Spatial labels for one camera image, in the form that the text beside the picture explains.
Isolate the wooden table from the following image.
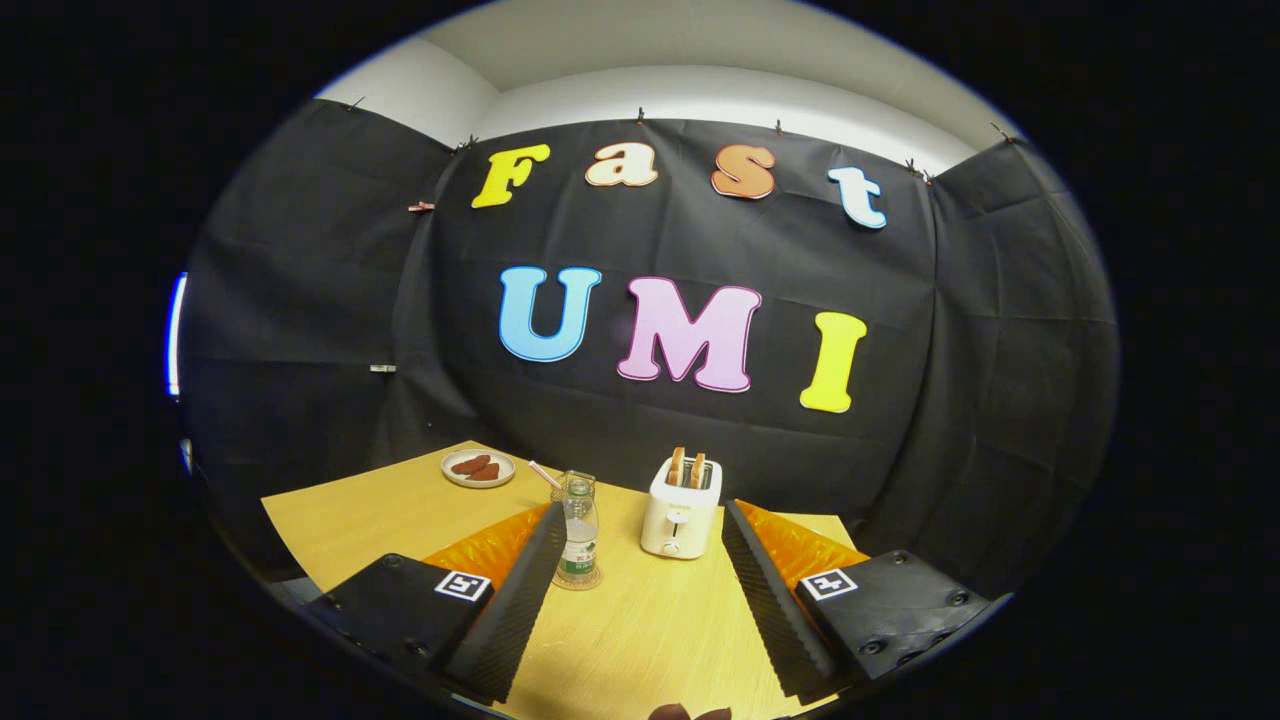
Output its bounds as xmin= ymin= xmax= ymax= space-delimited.
xmin=262 ymin=440 xmax=861 ymax=720

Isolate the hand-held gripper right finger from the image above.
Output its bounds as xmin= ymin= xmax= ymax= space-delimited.
xmin=722 ymin=499 xmax=991 ymax=703

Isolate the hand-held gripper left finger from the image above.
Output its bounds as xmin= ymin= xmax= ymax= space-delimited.
xmin=305 ymin=502 xmax=567 ymax=706

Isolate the small white plate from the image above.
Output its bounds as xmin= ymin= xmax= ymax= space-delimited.
xmin=441 ymin=449 xmax=517 ymax=489

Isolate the white toaster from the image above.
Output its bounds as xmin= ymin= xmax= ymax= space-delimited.
xmin=640 ymin=456 xmax=723 ymax=560

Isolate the clear plastic juice bottle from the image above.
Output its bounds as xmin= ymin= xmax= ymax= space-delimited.
xmin=557 ymin=478 xmax=601 ymax=586

